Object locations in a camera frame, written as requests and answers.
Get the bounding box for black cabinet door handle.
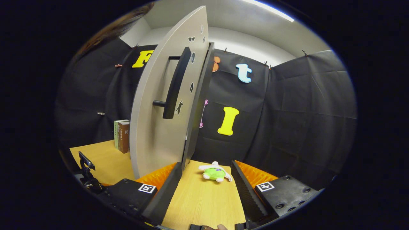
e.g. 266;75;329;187
153;47;192;119

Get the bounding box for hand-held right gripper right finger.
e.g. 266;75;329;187
231;160;320;224

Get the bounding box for black backdrop cloth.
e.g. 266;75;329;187
55;38;358;192

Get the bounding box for white cabinet door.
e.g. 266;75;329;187
129;6;210;179

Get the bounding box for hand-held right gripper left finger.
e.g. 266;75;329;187
96;162;183;226

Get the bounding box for green plush toy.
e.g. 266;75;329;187
198;161;233;183

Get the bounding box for brown book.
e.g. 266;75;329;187
117;121;124;152
120;121;130;154

